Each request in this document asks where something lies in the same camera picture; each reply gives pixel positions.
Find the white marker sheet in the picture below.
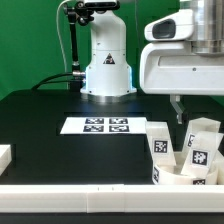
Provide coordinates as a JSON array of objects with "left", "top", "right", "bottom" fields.
[{"left": 60, "top": 117, "right": 146, "bottom": 135}]

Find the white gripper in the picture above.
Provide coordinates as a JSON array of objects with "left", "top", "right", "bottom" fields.
[{"left": 139, "top": 41, "right": 224, "bottom": 124}]

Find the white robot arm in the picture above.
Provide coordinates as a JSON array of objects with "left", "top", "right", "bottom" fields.
[{"left": 82, "top": 0, "right": 224, "bottom": 122}]

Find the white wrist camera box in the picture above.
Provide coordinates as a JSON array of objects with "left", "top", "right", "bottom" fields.
[{"left": 144, "top": 9, "right": 194, "bottom": 42}]

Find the white front fence bar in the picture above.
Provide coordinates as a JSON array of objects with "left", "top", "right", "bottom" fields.
[{"left": 0, "top": 185, "right": 224, "bottom": 213}]

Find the white left fence bar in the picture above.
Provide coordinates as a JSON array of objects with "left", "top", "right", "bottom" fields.
[{"left": 0, "top": 145, "right": 12, "bottom": 176}]

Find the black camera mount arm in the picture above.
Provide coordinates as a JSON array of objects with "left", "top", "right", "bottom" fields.
[{"left": 64, "top": 1, "right": 93, "bottom": 79}]

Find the white cable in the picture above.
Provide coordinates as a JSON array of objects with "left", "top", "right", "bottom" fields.
[{"left": 55, "top": 0, "right": 73, "bottom": 73}]

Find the black cable bundle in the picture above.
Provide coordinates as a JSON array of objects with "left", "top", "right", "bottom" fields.
[{"left": 31, "top": 73, "right": 86, "bottom": 91}]

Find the white round stool seat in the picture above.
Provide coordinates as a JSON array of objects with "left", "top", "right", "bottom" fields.
[{"left": 152, "top": 152, "right": 218, "bottom": 185}]

